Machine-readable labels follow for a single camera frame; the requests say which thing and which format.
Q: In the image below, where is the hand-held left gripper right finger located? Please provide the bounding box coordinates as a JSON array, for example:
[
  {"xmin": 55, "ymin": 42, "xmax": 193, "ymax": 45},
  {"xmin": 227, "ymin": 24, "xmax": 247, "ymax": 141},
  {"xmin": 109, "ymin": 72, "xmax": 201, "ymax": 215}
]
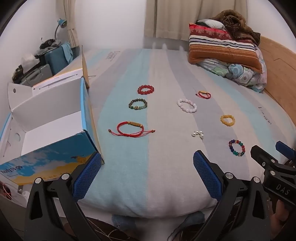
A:
[{"xmin": 193, "ymin": 150, "xmax": 272, "ymax": 241}]

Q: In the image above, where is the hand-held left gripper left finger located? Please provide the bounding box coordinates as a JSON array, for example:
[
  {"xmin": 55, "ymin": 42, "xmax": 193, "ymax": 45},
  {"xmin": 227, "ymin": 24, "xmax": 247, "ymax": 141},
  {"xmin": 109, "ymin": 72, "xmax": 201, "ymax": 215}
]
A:
[{"xmin": 24, "ymin": 152, "xmax": 109, "ymax": 241}]

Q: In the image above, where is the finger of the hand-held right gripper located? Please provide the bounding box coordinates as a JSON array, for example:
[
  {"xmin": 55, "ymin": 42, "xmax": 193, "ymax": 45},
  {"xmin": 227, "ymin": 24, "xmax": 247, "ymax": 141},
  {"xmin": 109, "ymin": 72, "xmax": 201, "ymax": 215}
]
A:
[
  {"xmin": 275, "ymin": 141, "xmax": 296, "ymax": 163},
  {"xmin": 250, "ymin": 145, "xmax": 279, "ymax": 173}
]

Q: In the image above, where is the yellow bead bracelet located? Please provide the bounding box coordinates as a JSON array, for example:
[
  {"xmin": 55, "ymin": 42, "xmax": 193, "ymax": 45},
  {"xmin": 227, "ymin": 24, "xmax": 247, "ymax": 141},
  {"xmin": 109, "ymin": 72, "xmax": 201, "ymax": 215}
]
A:
[{"xmin": 220, "ymin": 115, "xmax": 233, "ymax": 126}]

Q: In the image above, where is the white and blue cardboard box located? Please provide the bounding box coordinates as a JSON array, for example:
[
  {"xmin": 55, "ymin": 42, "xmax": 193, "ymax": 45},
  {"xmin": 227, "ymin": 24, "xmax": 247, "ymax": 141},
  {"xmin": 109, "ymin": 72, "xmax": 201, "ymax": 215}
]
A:
[{"xmin": 0, "ymin": 45, "xmax": 105, "ymax": 208}]

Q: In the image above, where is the white bead bracelet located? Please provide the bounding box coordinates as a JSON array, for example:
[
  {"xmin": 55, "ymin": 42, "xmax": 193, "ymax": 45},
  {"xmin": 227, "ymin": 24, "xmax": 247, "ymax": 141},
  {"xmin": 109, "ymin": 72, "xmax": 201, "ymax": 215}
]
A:
[{"xmin": 177, "ymin": 98, "xmax": 198, "ymax": 113}]

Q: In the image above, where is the person's right hand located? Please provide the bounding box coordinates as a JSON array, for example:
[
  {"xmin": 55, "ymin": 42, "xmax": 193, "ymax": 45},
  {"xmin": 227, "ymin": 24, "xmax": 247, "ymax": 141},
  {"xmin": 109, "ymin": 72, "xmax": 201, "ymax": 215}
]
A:
[{"xmin": 270, "ymin": 200, "xmax": 296, "ymax": 233}]

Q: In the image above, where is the striped bed sheet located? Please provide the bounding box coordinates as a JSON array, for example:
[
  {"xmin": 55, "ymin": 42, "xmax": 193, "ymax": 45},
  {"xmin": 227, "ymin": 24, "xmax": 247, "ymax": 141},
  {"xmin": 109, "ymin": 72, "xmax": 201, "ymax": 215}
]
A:
[{"xmin": 77, "ymin": 47, "xmax": 296, "ymax": 218}]

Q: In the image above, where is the floral quilt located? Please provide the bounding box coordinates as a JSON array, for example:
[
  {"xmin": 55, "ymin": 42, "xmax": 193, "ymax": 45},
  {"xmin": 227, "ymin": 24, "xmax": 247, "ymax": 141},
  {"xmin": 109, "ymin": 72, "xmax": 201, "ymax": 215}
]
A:
[{"xmin": 200, "ymin": 46, "xmax": 267, "ymax": 93}]

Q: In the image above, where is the grey suitcase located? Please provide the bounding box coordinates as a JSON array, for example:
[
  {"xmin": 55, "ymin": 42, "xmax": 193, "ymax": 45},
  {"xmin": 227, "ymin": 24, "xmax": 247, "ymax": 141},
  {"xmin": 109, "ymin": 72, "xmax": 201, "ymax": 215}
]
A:
[{"xmin": 20, "ymin": 64, "xmax": 53, "ymax": 87}]

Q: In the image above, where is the striped pillow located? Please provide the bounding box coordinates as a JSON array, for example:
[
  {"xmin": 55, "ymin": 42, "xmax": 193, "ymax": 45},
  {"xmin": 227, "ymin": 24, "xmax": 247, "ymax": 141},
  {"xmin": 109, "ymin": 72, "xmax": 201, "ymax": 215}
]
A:
[{"xmin": 188, "ymin": 23, "xmax": 263, "ymax": 74}]

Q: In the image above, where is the teal suitcase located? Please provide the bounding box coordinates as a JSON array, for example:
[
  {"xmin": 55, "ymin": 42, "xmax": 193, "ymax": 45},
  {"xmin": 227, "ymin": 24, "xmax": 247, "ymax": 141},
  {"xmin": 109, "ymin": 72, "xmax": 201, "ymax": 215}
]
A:
[{"xmin": 45, "ymin": 44, "xmax": 71, "ymax": 76}]

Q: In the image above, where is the teal cloth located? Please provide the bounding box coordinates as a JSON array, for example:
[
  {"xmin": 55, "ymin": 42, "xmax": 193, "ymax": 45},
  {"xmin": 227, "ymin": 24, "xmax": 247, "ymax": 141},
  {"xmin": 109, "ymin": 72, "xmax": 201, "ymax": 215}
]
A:
[{"xmin": 60, "ymin": 43, "xmax": 74, "ymax": 63}]

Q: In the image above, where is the white plastic bag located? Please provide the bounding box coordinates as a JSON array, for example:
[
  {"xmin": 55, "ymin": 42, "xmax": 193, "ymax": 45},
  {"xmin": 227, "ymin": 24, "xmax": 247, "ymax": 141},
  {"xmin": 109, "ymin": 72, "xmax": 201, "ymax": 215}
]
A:
[{"xmin": 21, "ymin": 53, "xmax": 40, "ymax": 67}]

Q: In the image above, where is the brown blanket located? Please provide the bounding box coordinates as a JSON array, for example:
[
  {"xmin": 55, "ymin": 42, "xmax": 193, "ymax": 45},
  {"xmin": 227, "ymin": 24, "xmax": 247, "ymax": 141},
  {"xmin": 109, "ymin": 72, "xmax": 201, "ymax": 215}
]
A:
[{"xmin": 211, "ymin": 10, "xmax": 261, "ymax": 45}]

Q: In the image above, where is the black bag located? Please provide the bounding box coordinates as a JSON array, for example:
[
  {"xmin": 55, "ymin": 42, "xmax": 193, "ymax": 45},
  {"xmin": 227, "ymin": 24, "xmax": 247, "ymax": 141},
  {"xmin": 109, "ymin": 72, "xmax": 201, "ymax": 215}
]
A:
[{"xmin": 40, "ymin": 39, "xmax": 62, "ymax": 49}]

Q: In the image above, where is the blue desk lamp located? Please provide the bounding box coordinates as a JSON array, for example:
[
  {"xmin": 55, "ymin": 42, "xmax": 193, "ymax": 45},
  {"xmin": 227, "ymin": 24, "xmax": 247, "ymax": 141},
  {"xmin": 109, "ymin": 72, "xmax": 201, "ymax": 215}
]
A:
[{"xmin": 54, "ymin": 19, "xmax": 67, "ymax": 40}]

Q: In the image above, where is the beige curtain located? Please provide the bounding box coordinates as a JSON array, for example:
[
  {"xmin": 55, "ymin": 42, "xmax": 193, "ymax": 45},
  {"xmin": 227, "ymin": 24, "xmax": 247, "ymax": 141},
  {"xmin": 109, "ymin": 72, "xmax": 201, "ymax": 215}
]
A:
[{"xmin": 62, "ymin": 0, "xmax": 248, "ymax": 48}]

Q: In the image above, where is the multicolour glass bead bracelet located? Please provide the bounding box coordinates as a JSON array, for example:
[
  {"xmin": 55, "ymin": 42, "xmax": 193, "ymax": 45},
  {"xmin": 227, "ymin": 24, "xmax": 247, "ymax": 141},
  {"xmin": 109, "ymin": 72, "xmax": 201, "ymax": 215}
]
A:
[{"xmin": 229, "ymin": 139, "xmax": 245, "ymax": 156}]

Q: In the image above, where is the red cord bracelet gold tube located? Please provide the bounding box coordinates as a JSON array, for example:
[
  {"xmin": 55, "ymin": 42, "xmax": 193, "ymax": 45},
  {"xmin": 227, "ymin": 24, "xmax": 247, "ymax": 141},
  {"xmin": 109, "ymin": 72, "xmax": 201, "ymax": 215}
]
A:
[{"xmin": 108, "ymin": 121, "xmax": 155, "ymax": 138}]

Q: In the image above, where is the wooden bed frame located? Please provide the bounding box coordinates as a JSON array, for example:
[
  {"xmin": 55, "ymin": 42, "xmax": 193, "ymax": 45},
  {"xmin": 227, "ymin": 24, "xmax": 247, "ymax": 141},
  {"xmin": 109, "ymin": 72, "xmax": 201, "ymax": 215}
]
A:
[{"xmin": 257, "ymin": 36, "xmax": 296, "ymax": 127}]

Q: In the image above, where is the green bead bracelet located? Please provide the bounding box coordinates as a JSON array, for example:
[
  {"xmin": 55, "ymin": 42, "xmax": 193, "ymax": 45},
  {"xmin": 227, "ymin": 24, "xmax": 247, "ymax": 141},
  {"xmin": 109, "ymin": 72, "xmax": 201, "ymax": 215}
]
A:
[{"xmin": 129, "ymin": 99, "xmax": 148, "ymax": 111}]

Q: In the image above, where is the red bead bracelet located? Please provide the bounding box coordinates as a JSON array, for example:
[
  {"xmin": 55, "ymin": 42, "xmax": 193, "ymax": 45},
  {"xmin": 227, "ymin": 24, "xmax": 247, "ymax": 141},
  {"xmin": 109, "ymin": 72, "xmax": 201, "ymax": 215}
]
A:
[{"xmin": 137, "ymin": 85, "xmax": 155, "ymax": 95}]

